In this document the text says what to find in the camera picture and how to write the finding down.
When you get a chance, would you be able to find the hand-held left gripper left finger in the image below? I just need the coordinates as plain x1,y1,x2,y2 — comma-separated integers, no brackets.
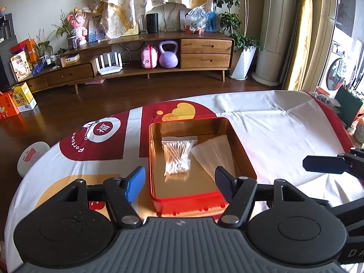
61,166,146,228

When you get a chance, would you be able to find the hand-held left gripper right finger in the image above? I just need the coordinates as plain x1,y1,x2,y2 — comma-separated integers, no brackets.
215,165,330,224

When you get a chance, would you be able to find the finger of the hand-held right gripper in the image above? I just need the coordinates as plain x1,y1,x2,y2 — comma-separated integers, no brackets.
303,148,364,177

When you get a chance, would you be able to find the red tin box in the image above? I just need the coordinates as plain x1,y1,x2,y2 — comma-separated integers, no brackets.
148,116,258,215

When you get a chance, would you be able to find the white paper tissue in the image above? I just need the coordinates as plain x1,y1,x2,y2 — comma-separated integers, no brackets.
190,135,236,181

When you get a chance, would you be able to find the bag of cotton swabs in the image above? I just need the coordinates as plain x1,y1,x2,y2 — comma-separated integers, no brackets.
162,136,198,181

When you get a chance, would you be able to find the red printed tablecloth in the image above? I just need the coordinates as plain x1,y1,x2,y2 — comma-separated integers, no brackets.
4,89,356,273

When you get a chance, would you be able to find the green board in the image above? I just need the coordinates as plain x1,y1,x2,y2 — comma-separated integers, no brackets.
336,87,364,130

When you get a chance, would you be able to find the washing machine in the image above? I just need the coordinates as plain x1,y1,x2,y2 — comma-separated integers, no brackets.
317,41,364,92

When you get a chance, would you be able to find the white router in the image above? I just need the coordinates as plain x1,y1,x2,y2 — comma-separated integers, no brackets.
95,53,123,76

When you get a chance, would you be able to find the potted tree white planter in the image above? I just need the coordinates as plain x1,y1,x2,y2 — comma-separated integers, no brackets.
213,0,260,81

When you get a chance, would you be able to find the purple kettlebell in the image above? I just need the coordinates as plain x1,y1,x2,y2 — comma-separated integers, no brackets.
159,40,179,69

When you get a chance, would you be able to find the yellow curtain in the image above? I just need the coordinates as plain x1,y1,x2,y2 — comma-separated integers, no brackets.
283,0,339,92

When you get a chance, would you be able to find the wooden TV cabinet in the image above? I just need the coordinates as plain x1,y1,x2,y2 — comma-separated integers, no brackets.
24,31,235,94

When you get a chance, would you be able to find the small yellow white box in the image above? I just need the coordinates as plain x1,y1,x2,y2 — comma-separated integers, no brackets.
60,53,81,67

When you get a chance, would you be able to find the yellow carton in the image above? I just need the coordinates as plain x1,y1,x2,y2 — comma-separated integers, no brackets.
7,82,37,113

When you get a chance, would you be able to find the orange red box on floor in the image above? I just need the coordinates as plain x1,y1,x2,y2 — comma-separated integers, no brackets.
0,91,20,120

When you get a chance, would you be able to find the white standing air conditioner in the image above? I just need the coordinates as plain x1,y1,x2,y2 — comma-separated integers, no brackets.
252,0,302,87

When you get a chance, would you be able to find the plant in dark vase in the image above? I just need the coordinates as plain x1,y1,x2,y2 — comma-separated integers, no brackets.
53,8,81,51

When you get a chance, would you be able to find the pastel picture poster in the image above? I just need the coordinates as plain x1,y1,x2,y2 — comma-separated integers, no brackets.
88,14,104,43

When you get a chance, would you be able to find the black speaker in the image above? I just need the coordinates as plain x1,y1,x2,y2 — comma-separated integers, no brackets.
146,13,159,34

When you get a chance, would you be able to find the white printed snack box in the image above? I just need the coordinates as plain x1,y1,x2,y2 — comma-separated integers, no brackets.
10,50,32,82

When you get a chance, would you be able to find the small potted plant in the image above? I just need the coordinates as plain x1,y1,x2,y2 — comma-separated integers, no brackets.
28,30,55,66

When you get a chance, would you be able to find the pink plush doll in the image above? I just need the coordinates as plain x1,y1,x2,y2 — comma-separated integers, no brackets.
67,7,91,46

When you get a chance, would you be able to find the clear plastic bag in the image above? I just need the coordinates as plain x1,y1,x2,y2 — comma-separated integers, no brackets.
184,6,209,35

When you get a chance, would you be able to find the orange gift box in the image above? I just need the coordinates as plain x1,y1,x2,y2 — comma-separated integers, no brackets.
11,38,38,63

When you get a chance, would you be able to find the floral hanging blanket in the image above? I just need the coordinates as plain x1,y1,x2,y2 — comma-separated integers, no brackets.
95,0,217,40

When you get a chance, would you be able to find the grey water dispenser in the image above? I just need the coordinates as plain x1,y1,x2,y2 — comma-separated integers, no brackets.
0,13,18,87

